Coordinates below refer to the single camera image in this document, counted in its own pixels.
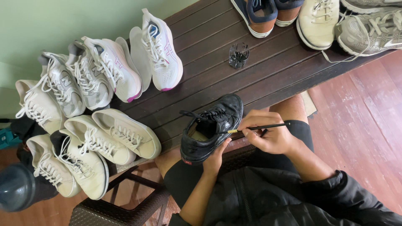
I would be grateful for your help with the person's left leg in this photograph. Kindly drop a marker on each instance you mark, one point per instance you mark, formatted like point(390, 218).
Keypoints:
point(168, 160)

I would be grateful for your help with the person's right leg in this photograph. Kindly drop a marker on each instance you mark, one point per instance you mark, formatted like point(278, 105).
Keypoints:
point(290, 108)

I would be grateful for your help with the silver grey mesh sneaker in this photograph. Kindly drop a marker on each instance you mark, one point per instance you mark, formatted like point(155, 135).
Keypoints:
point(94, 91)
point(67, 99)

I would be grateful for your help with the dark brown wicker chair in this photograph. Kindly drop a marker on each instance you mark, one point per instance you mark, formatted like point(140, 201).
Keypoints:
point(94, 213)

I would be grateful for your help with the thin black paintbrush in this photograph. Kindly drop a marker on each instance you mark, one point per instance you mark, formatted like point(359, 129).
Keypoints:
point(270, 126)

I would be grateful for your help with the person's black jacket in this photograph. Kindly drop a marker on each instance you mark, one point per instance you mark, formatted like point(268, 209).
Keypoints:
point(282, 201)

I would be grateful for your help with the person's black shorts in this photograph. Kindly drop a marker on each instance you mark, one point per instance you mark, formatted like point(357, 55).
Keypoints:
point(185, 182)

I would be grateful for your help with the white pink-trimmed running sneaker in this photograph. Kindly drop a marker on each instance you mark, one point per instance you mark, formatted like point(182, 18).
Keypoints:
point(124, 77)
point(165, 66)

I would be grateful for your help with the navy and brown shoe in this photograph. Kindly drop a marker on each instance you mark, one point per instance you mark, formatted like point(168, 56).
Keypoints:
point(287, 14)
point(260, 23)

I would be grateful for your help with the grey mesh running shoe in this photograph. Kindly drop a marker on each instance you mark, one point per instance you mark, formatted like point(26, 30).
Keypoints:
point(370, 4)
point(367, 34)

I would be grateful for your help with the glass with black liquid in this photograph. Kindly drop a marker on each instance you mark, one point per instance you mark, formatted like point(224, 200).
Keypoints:
point(238, 56)

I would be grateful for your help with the teal plastic crate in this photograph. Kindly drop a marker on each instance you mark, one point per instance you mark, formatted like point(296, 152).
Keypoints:
point(8, 139)

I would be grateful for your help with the person's left hand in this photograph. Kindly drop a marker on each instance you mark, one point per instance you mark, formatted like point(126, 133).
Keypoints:
point(213, 163)

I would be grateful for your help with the cream leather sneaker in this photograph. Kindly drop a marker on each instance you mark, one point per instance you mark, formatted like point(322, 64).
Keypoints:
point(317, 28)

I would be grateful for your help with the piece of cardboard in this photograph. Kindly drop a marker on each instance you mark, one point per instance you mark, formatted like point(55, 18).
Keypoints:
point(309, 103)

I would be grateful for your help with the white shoe insole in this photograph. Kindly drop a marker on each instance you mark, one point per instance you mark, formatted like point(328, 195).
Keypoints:
point(138, 56)
point(123, 46)

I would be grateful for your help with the white leather lace-up sneaker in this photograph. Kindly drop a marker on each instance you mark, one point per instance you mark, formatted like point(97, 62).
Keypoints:
point(108, 149)
point(138, 138)
point(51, 169)
point(37, 100)
point(89, 171)

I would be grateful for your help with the black leather shoe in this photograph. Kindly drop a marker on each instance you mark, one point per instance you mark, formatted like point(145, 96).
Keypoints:
point(219, 119)

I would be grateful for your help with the person's leg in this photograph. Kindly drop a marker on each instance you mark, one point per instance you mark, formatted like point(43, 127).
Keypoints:
point(168, 160)
point(290, 108)

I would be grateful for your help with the person's right hand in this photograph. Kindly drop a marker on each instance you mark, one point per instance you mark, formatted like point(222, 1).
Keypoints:
point(273, 138)

